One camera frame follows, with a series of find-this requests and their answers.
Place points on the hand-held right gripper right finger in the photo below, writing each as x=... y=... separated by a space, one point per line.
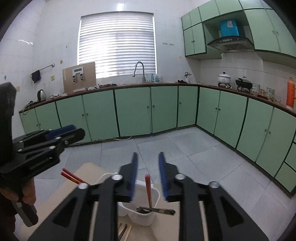
x=163 y=178

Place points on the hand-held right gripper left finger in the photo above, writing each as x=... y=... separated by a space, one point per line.
x=134 y=178

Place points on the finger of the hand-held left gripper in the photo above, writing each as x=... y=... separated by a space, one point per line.
x=71 y=136
x=61 y=131

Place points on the red-tipped bamboo chopstick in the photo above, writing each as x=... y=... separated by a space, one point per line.
x=148 y=190
x=69 y=179
x=74 y=175

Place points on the black spoon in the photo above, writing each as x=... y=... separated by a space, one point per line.
x=143 y=210

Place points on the white plastic utensil holder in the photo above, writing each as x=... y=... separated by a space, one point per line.
x=143 y=219

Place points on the black chopstick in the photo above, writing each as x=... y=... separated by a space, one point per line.
x=123 y=229

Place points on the plain wooden chopstick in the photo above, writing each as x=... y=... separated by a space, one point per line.
x=128 y=232

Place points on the person's left hand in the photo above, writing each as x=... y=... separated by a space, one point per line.
x=29 y=193

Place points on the steel electric kettle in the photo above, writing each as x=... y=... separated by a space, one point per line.
x=41 y=95

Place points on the brown cardboard board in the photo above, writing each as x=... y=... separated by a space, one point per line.
x=69 y=84

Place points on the dark hanging towel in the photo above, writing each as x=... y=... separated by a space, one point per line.
x=36 y=76

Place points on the dark cloth on counter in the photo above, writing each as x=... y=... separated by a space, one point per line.
x=107 y=85

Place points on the metal towel bar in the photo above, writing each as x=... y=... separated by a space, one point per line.
x=44 y=68

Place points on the green lower kitchen cabinets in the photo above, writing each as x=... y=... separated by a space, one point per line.
x=134 y=111

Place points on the steel kitchen faucet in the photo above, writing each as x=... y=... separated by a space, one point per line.
x=143 y=74

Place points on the small dark rag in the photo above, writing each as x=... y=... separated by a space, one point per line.
x=181 y=81

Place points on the bottles beside faucet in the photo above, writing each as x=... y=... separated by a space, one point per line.
x=156 y=78

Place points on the white window blind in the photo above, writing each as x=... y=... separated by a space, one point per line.
x=116 y=46

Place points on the small corner water tap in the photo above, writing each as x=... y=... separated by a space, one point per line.
x=187 y=77

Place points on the white lidded pot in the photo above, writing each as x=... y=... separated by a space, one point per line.
x=223 y=78

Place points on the black wok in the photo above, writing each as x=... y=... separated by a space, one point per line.
x=243 y=83

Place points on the stack of patterned bowls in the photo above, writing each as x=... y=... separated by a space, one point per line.
x=270 y=93

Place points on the black range hood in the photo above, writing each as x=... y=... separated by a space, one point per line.
x=230 y=42

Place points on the orange thermos flask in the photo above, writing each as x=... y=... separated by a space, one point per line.
x=290 y=92

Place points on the blue box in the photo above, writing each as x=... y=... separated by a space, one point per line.
x=229 y=28

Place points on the yellow wall socket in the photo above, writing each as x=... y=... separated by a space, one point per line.
x=52 y=77

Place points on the green upper wall cabinets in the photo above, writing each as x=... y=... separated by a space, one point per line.
x=266 y=27

